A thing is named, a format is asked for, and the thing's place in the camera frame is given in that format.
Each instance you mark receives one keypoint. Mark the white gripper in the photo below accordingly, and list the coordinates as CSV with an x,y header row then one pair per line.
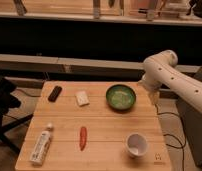
x,y
152,86

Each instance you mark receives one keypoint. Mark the green ceramic bowl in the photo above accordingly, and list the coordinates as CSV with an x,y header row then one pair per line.
x,y
120,97

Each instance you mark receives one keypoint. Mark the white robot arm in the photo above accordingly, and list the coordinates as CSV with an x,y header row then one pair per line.
x,y
160,69

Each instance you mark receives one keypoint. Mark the white cup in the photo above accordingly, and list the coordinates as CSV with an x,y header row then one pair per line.
x,y
136,145

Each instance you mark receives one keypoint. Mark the wooden table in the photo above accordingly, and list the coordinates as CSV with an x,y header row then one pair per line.
x,y
107,131

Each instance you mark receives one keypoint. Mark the white sponge block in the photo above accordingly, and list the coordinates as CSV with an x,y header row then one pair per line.
x,y
82,98

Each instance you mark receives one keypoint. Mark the red chili pepper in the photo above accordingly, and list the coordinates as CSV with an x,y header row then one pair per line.
x,y
83,138

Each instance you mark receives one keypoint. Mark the black remote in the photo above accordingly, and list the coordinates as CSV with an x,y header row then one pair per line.
x,y
54,94

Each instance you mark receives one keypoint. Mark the white tube with cap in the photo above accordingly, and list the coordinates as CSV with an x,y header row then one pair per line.
x,y
41,146

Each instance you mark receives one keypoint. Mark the black tripod stand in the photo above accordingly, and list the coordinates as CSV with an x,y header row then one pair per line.
x,y
7,101

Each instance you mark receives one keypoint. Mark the wooden bench rail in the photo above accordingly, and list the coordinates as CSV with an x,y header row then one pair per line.
x,y
69,65

